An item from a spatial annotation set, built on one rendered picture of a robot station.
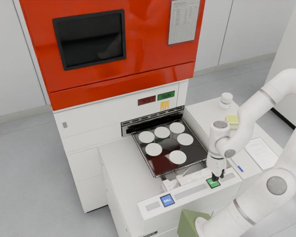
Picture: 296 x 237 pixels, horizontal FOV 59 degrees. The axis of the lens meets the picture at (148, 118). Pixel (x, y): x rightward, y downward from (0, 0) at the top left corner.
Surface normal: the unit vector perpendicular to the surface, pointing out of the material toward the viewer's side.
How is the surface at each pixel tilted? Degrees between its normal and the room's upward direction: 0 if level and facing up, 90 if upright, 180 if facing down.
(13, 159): 0
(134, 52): 90
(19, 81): 90
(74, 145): 90
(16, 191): 0
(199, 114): 0
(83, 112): 90
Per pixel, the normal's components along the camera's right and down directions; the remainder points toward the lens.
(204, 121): 0.02, -0.73
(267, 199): -0.74, 0.38
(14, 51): 0.39, 0.64
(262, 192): -0.88, 0.19
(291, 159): -0.72, 0.58
